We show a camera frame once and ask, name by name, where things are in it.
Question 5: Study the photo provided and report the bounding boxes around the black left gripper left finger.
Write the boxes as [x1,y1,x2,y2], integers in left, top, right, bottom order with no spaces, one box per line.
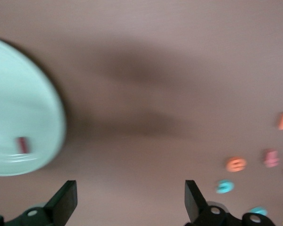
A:
[7,180,78,226]

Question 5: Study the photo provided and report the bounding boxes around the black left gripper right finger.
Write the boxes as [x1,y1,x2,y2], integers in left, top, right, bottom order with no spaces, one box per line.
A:
[184,180,241,226]

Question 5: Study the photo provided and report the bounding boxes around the teal foam letter c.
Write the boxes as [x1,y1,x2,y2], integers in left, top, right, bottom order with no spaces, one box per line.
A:
[215,179,235,194]

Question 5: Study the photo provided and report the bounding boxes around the orange foam letter e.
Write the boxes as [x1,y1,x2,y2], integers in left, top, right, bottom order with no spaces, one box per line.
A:
[225,156,248,172]

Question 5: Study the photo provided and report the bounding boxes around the dark red foam letter l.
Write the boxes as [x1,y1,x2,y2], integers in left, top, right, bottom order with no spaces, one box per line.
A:
[15,137,30,155]

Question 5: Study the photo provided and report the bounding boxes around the teal foam letter p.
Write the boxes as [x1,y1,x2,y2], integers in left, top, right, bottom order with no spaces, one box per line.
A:
[247,206,268,217]

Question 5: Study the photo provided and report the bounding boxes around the pink foam letter f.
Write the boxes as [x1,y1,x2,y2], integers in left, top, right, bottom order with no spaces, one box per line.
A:
[263,148,281,168]

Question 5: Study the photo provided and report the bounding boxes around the pale green round plate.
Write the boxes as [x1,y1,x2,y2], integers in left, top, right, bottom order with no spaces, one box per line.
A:
[0,35,67,177]

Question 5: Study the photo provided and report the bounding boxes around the brown table cover mat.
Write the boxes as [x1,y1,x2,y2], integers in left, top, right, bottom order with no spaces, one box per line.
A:
[0,0,283,226]

